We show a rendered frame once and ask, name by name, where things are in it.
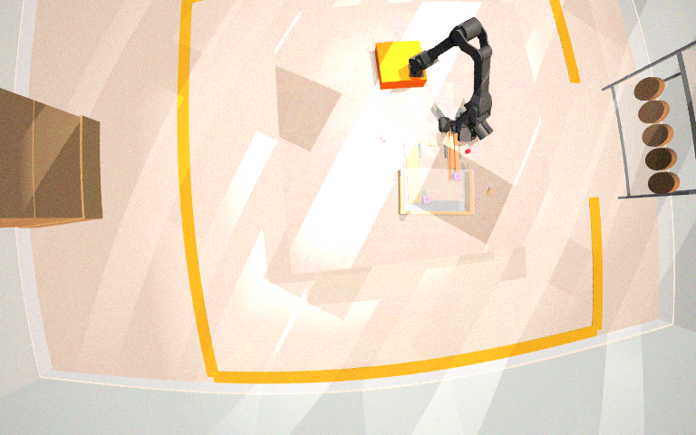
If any yellow strip with red lines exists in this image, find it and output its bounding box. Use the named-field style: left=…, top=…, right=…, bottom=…
left=447, top=129, right=459, bottom=169

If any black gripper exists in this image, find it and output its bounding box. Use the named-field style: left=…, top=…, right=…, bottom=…
left=438, top=112, right=474, bottom=134

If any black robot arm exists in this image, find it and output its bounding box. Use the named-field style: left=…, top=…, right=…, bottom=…
left=408, top=16, right=494, bottom=142

